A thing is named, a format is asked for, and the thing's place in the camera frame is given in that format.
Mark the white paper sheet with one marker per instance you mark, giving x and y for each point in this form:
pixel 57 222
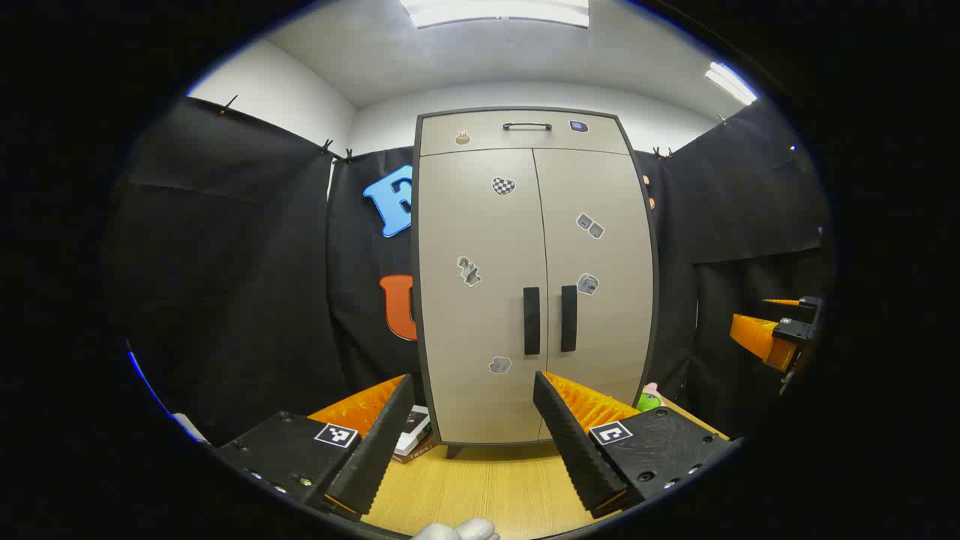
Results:
pixel 189 427

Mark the white book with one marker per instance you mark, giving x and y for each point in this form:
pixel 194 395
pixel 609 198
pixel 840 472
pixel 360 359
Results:
pixel 416 427

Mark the computer monitor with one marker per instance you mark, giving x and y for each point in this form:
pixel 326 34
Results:
pixel 146 382

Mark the black backdrop cloth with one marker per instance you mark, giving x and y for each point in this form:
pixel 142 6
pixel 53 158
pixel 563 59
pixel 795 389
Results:
pixel 225 262

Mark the beige cabinet drawer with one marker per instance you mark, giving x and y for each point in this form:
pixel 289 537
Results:
pixel 487 139

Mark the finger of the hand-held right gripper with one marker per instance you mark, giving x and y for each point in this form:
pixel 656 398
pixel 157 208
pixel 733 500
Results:
pixel 808 303
pixel 754 337

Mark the green plush toy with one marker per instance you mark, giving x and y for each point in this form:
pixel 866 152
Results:
pixel 648 400

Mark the beige double-door shoe cabinet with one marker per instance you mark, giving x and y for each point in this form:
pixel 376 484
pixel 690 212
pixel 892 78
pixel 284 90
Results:
pixel 487 420

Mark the ceiling light panel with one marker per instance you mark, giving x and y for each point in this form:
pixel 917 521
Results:
pixel 731 82
pixel 495 11

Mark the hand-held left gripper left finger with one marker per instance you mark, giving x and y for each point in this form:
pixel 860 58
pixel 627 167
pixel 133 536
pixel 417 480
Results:
pixel 375 450

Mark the beige cabinet door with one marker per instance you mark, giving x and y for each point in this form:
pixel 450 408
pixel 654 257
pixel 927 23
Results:
pixel 480 225
pixel 600 337

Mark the brown book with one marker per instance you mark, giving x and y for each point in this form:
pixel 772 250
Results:
pixel 416 456

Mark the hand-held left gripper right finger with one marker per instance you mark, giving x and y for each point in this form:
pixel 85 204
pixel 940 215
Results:
pixel 574 450

